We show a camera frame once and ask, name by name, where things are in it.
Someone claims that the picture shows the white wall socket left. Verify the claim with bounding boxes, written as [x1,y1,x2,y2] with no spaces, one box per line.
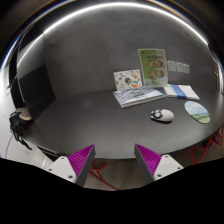
[167,61,176,71]

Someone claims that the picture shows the red chair right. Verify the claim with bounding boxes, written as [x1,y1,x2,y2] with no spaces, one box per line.
[183,127,224,165]

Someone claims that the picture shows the white wall socket right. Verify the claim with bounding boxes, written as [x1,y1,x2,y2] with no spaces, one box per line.
[184,64,190,74]

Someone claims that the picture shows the green upright poster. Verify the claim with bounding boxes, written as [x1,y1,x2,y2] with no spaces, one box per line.
[138,49,168,87]

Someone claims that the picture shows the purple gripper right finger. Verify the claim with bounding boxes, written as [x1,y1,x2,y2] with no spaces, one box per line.
[133,143,185,184]

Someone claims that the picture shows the round landscape mouse pad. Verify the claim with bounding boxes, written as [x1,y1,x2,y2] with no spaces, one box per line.
[184,101,211,124]

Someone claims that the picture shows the white computer mouse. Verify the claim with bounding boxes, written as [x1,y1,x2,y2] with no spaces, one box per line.
[151,109,174,122]

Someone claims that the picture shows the red chair under table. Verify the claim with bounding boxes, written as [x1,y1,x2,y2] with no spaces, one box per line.
[88,160,120,192]

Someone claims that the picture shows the white sticker card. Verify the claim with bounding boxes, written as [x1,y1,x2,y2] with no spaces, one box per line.
[114,69,142,90]

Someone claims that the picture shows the black panel monitor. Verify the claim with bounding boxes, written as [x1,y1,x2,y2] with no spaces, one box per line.
[17,64,56,120]

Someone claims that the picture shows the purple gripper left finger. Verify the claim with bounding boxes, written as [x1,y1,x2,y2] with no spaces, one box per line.
[46,143,97,186]

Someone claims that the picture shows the white wall socket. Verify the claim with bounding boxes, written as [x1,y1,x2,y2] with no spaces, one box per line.
[184,64,190,74]
[167,61,176,71]
[176,62,184,72]

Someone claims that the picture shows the white wall socket middle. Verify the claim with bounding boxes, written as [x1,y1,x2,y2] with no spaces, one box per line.
[176,62,184,72]

